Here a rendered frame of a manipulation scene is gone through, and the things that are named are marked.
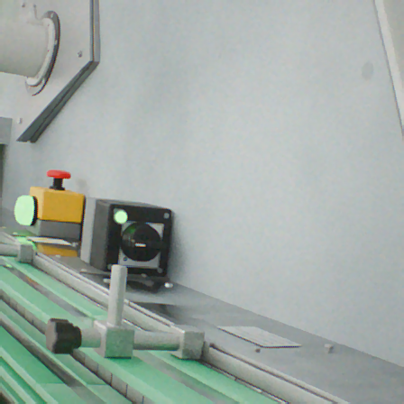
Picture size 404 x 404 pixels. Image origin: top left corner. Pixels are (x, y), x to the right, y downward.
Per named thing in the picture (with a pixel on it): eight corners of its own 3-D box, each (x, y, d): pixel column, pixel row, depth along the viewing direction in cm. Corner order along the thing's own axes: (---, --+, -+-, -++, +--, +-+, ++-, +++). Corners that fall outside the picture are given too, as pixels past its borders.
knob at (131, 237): (153, 261, 103) (166, 267, 100) (118, 259, 101) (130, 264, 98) (158, 223, 103) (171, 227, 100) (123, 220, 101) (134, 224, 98)
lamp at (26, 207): (28, 224, 131) (11, 222, 129) (31, 194, 131) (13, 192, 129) (36, 227, 127) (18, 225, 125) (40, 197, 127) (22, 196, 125)
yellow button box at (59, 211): (67, 234, 136) (25, 230, 132) (72, 187, 135) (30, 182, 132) (82, 241, 129) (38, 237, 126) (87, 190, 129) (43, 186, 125)
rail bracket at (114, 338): (187, 351, 73) (40, 344, 67) (197, 268, 73) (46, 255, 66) (210, 362, 70) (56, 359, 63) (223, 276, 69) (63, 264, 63)
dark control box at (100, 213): (140, 265, 112) (78, 261, 107) (147, 202, 111) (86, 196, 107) (169, 278, 104) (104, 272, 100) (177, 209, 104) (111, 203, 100)
